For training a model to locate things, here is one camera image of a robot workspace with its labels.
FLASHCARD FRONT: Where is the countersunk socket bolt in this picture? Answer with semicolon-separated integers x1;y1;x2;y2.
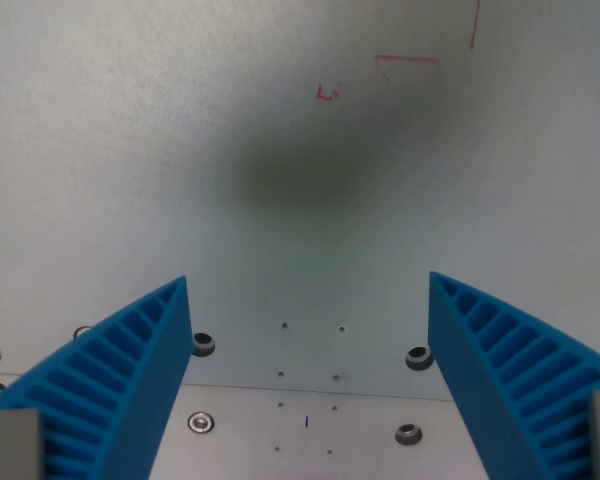
394;422;424;446

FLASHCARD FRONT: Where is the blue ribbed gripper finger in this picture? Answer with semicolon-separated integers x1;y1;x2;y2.
0;275;192;480
427;271;600;480

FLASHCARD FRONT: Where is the shiny flat-head screw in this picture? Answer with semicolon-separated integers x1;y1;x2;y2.
187;411;216;435

